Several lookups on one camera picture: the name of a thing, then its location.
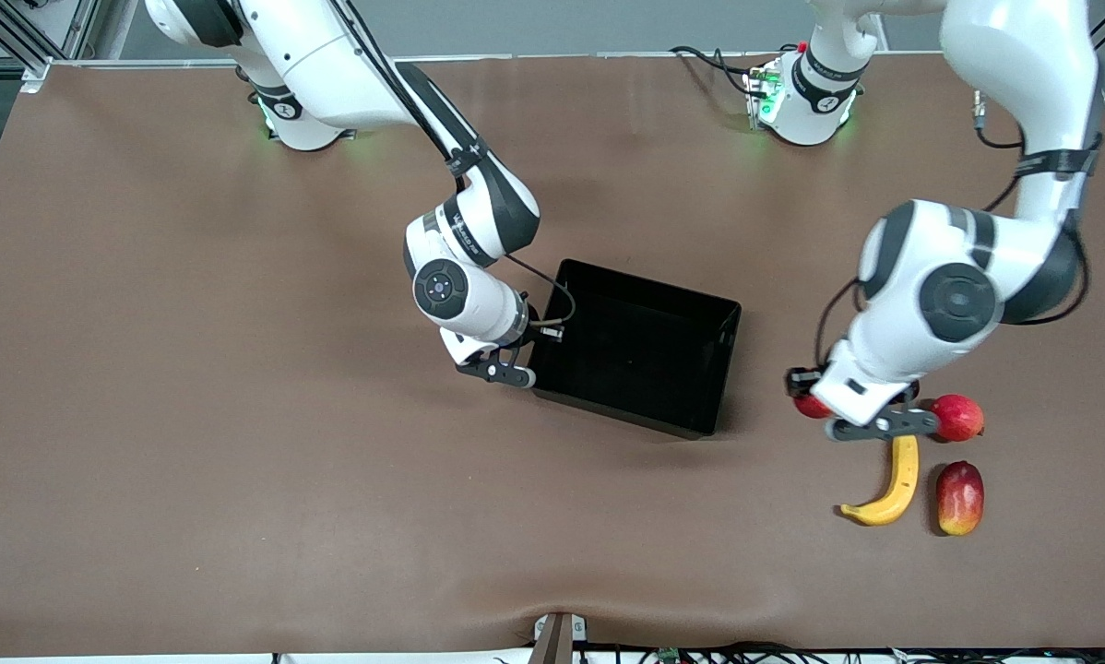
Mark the brown table cover mat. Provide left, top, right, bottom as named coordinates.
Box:
left=0, top=53, right=1105, bottom=658

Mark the round red fruit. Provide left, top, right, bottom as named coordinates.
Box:
left=921, top=394, right=985, bottom=444

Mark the yellow banana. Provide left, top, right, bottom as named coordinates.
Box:
left=838, top=433, right=921, bottom=528

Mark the red yellow mango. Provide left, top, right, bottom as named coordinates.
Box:
left=936, top=460, right=986, bottom=537

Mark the black plastic box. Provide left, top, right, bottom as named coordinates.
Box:
left=525, top=258, right=743, bottom=440

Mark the table edge clamp bracket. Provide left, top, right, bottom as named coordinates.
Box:
left=532, top=611, right=588, bottom=664

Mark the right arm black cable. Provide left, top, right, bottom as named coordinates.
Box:
left=327, top=0, right=576, bottom=342

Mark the black arm base cable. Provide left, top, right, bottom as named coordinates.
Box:
left=671, top=44, right=758, bottom=98

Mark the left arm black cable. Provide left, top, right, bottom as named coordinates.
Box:
left=813, top=88, right=1093, bottom=372

